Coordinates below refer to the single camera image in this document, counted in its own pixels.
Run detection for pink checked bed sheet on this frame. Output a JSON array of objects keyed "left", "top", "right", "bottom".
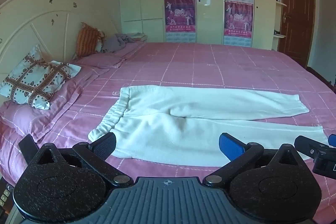
[{"left": 0, "top": 42, "right": 336, "bottom": 188}]

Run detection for white pants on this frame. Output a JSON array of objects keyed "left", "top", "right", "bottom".
[{"left": 88, "top": 84, "right": 324, "bottom": 168}]

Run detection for heart patterned white pillow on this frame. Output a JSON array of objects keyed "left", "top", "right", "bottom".
[{"left": 0, "top": 44, "right": 82, "bottom": 110}]

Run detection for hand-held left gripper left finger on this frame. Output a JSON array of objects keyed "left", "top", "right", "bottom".
[{"left": 26, "top": 132, "right": 134, "bottom": 188}]

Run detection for folded cloth pile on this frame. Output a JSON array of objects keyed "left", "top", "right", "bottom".
[{"left": 129, "top": 33, "right": 147, "bottom": 42}]

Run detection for grey crumpled cloth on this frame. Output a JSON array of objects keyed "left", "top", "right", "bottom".
[{"left": 101, "top": 33, "right": 143, "bottom": 53}]

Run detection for small floral pillow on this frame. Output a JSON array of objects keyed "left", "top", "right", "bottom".
[{"left": 96, "top": 28, "right": 107, "bottom": 52}]

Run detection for cream wooden headboard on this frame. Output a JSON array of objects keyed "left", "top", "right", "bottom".
[{"left": 0, "top": 0, "right": 121, "bottom": 77}]

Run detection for brown wooden door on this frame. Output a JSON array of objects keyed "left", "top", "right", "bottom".
[{"left": 278, "top": 0, "right": 315, "bottom": 68}]

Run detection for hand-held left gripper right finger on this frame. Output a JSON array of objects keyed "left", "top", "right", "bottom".
[{"left": 203, "top": 133, "right": 306, "bottom": 189}]

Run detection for orange striped pillow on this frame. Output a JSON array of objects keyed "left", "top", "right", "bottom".
[{"left": 76, "top": 22, "right": 101, "bottom": 58}]

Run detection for pink pillow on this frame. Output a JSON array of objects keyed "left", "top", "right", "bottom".
[
  {"left": 71, "top": 52, "right": 126, "bottom": 68},
  {"left": 0, "top": 102, "right": 69, "bottom": 142}
]

